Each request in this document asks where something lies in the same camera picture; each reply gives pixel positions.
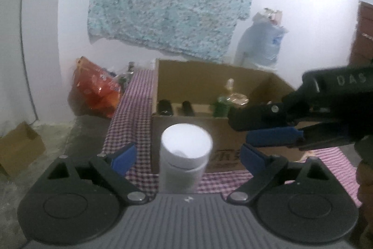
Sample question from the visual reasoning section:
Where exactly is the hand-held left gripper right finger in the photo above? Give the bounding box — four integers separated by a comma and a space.
227, 143, 332, 204

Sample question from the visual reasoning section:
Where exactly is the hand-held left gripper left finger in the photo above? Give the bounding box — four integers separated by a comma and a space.
47, 142, 149, 204

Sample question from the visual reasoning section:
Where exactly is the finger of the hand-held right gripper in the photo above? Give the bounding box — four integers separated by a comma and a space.
245, 126, 305, 148
227, 103, 292, 132

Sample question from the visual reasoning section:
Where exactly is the gold lid jar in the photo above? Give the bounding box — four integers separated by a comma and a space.
226, 93, 249, 109

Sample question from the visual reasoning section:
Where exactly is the green dropper bottle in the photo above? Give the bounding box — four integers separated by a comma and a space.
212, 78, 236, 118

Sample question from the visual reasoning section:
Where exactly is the white plastic bottle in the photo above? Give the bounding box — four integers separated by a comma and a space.
159, 123, 213, 194

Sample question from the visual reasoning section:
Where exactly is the small black oval case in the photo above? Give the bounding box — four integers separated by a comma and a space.
157, 99, 174, 116

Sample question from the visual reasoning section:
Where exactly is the black cylinder tube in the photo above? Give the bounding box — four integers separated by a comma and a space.
181, 101, 195, 117

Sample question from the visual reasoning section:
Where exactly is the large cardboard box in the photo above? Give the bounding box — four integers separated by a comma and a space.
151, 59, 309, 175

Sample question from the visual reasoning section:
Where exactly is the person's right hand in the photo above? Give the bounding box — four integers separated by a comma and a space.
356, 163, 373, 241

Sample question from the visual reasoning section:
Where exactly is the brown wooden cabinet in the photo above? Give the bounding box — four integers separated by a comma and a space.
350, 1, 373, 66

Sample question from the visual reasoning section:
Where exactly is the purple checked tablecloth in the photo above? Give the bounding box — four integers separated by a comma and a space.
103, 69, 363, 207

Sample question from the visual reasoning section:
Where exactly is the red printed bag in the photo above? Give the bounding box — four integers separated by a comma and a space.
71, 56, 123, 119

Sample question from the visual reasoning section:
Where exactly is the small cardboard box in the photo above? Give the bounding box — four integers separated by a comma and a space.
0, 121, 46, 178

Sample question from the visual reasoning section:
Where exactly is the blue patterned wall cloth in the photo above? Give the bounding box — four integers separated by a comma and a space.
87, 0, 257, 64

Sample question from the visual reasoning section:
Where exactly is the dark wall cable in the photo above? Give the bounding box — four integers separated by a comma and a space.
19, 0, 40, 121

